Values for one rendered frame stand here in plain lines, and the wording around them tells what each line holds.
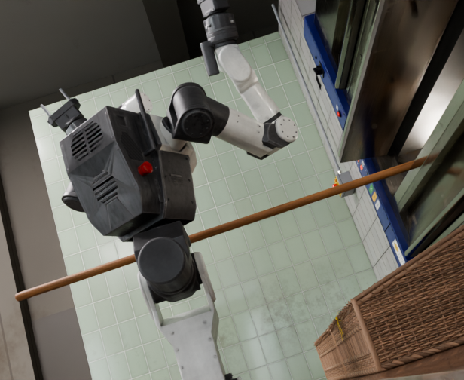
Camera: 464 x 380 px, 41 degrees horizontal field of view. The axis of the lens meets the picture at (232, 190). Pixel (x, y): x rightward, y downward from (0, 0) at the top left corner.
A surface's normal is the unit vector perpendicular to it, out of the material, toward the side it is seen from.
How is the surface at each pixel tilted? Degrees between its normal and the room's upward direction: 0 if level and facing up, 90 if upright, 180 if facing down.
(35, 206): 90
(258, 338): 90
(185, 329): 84
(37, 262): 90
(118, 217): 105
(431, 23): 172
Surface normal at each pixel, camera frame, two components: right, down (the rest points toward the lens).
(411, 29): 0.16, 0.94
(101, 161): -0.49, 0.16
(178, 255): -0.06, -0.31
